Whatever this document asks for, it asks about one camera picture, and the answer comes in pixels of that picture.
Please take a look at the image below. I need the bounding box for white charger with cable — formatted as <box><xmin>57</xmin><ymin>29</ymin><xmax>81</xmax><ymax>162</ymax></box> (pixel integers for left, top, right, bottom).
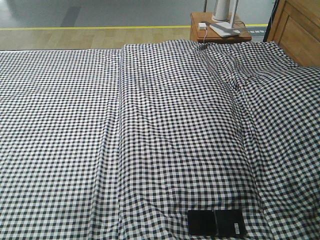
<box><xmin>198</xmin><ymin>22</ymin><xmax>208</xmax><ymax>44</ymax></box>

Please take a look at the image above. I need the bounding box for wooden headboard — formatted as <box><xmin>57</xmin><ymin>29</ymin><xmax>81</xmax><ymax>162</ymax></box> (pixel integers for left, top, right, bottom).
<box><xmin>267</xmin><ymin>0</ymin><xmax>320</xmax><ymax>67</ymax></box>

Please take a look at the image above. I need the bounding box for black smartphone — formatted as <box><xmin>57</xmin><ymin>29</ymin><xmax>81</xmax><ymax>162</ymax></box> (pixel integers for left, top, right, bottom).
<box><xmin>187</xmin><ymin>209</ymin><xmax>247</xmax><ymax>238</ymax></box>

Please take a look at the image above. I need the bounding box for wooden nightstand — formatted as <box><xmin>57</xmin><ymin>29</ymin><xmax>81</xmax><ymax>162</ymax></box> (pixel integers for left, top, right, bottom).
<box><xmin>190</xmin><ymin>12</ymin><xmax>252</xmax><ymax>44</ymax></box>

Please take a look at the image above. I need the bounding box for black white checkered duvet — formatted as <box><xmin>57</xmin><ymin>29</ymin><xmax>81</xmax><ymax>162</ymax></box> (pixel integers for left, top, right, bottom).
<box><xmin>117</xmin><ymin>40</ymin><xmax>320</xmax><ymax>240</ymax></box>

